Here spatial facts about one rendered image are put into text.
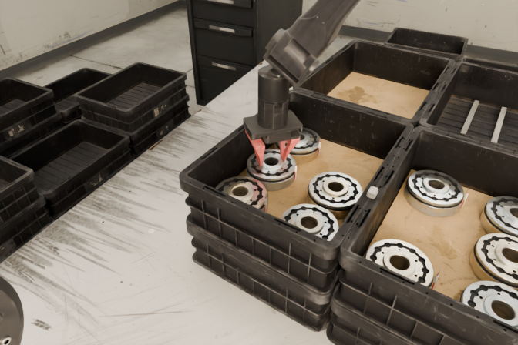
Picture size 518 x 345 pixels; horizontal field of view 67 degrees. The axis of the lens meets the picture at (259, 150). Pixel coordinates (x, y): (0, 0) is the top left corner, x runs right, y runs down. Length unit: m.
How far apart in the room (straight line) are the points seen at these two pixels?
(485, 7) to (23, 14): 3.71
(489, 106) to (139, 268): 0.98
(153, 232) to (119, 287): 0.15
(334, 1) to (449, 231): 0.45
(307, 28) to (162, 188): 0.58
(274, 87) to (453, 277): 0.42
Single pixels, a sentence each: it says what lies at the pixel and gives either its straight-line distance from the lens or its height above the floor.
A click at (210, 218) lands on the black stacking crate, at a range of 0.71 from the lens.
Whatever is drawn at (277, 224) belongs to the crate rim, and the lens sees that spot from 0.59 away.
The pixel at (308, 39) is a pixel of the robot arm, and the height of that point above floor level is 1.15.
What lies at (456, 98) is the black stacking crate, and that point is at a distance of 1.25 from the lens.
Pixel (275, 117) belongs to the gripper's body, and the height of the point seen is 0.99.
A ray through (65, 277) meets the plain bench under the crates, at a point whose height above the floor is 0.70.
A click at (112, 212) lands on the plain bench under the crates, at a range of 1.00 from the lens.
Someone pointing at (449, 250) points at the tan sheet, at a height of 0.83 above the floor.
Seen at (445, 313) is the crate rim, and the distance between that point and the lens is 0.57.
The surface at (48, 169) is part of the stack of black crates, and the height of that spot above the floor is 0.38.
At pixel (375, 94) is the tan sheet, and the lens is 1.19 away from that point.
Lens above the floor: 1.36
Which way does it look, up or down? 36 degrees down
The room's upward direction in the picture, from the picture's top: straight up
